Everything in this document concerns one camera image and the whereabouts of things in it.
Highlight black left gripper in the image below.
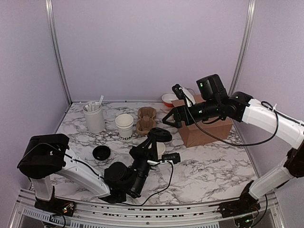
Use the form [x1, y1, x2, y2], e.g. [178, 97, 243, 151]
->
[130, 136, 159, 197]

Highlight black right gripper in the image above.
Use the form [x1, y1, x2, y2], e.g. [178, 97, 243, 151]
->
[162, 98, 221, 129]

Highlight single white paper cup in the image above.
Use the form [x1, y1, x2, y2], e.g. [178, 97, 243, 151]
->
[157, 142, 166, 160]

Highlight white paper cups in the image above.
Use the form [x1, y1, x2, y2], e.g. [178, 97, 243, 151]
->
[115, 114, 134, 141]

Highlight black plastic cup lid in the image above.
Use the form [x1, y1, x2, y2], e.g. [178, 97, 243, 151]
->
[92, 145, 111, 161]

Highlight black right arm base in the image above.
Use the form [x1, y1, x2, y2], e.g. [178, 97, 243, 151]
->
[218, 187, 261, 218]

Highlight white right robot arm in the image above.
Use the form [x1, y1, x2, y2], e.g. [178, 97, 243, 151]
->
[162, 74, 304, 213]

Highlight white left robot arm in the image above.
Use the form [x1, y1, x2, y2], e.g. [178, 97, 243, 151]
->
[17, 131, 181, 211]

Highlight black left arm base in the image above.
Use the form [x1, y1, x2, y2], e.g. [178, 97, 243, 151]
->
[34, 186, 76, 217]

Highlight brown paper takeout bag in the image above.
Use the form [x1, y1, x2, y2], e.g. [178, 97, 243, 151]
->
[171, 95, 233, 149]

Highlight orange white bowl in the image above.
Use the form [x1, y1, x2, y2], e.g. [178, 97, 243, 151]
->
[161, 93, 178, 108]

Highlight brown cardboard cup carrier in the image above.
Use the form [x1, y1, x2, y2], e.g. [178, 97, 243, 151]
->
[136, 107, 156, 136]

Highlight white ribbed stirrer canister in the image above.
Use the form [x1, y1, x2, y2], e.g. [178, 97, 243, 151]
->
[83, 102, 105, 133]

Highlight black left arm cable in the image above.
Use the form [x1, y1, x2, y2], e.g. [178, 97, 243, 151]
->
[64, 152, 174, 207]

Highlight right rear aluminium post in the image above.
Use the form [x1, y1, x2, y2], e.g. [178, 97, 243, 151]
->
[228, 0, 257, 95]

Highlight aluminium post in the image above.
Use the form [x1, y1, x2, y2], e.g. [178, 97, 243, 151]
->
[45, 0, 73, 106]
[228, 0, 257, 95]

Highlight front aluminium frame rail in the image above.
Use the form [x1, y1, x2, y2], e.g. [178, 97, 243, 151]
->
[10, 190, 285, 228]

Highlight left rear aluminium post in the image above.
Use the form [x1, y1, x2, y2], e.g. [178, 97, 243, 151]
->
[45, 0, 73, 106]

